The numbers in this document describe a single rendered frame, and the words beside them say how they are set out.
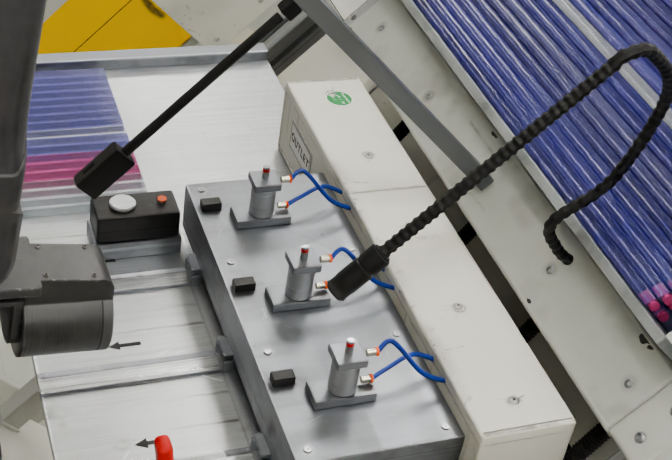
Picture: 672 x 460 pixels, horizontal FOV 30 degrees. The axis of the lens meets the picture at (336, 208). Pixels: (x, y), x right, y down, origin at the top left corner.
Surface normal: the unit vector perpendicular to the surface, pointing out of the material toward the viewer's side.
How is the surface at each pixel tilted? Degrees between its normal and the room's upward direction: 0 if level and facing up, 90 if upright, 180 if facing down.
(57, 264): 34
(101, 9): 90
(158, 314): 45
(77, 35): 90
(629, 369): 90
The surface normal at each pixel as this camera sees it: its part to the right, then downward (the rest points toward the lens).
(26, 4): 0.40, 0.61
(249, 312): 0.14, -0.79
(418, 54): -0.57, -0.49
